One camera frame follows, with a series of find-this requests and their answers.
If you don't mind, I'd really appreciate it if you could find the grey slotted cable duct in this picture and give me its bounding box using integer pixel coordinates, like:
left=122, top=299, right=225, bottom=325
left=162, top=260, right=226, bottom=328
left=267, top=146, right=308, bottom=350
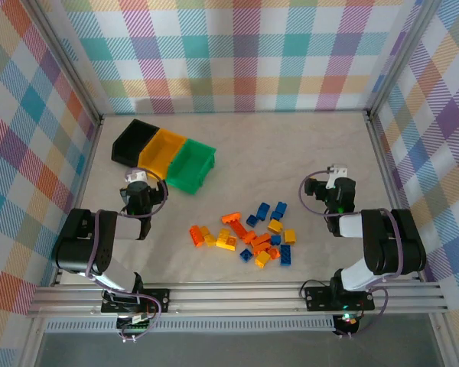
left=45, top=317, right=337, bottom=334

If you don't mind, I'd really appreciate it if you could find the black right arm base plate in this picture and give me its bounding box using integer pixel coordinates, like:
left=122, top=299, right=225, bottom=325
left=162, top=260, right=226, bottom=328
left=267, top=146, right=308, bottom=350
left=304, top=284, right=376, bottom=312

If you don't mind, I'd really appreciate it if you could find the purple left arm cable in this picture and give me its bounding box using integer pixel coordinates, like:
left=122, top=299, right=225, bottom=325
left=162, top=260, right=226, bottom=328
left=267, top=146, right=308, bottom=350
left=84, top=167, right=169, bottom=280

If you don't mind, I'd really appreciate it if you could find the yellow plastic bin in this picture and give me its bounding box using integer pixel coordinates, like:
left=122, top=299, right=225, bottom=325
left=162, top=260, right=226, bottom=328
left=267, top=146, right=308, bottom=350
left=138, top=128, right=187, bottom=180

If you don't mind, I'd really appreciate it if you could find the blue long lego brick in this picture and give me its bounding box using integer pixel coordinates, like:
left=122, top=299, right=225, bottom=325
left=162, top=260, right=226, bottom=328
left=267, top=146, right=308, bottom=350
left=279, top=244, right=294, bottom=267

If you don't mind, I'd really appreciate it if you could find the yellow large lego brick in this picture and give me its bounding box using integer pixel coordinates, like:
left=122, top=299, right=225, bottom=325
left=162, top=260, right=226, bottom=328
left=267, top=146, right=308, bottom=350
left=215, top=235, right=239, bottom=254

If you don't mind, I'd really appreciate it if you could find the aluminium frame post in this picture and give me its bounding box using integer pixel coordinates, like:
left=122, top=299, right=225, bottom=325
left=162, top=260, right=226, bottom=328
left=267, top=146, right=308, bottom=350
left=24, top=0, right=105, bottom=125
left=365, top=0, right=443, bottom=120

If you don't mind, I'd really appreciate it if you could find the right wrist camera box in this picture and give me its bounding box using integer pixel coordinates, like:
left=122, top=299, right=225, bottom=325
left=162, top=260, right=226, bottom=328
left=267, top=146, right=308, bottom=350
left=304, top=163, right=348, bottom=198

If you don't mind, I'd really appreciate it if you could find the orange flat long lego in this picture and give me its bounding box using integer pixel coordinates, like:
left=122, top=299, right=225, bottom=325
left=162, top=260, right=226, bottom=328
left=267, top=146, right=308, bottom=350
left=229, top=222, right=249, bottom=240

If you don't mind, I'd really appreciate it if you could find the black plastic bin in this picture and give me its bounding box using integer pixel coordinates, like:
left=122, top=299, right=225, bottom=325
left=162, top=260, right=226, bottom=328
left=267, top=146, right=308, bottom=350
left=110, top=119, right=161, bottom=169

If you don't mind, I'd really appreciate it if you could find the aluminium mounting rail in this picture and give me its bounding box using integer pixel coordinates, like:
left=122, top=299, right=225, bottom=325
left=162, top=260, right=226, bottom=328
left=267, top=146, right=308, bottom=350
left=26, top=281, right=451, bottom=318

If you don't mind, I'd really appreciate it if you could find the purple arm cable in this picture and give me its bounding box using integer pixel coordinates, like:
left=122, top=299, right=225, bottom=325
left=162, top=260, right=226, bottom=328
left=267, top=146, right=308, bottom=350
left=84, top=167, right=169, bottom=280
left=298, top=170, right=403, bottom=284

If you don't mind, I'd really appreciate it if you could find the green plastic bin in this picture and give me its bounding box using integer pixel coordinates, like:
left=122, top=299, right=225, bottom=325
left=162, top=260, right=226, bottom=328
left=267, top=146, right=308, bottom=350
left=164, top=138, right=217, bottom=196

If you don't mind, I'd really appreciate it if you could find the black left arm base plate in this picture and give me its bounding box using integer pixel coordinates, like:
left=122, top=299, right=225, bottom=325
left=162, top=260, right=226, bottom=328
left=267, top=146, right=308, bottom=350
left=100, top=288, right=171, bottom=315

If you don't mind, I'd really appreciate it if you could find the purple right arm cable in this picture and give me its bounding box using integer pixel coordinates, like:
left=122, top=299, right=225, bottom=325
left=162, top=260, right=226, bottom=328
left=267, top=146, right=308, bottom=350
left=298, top=170, right=403, bottom=284

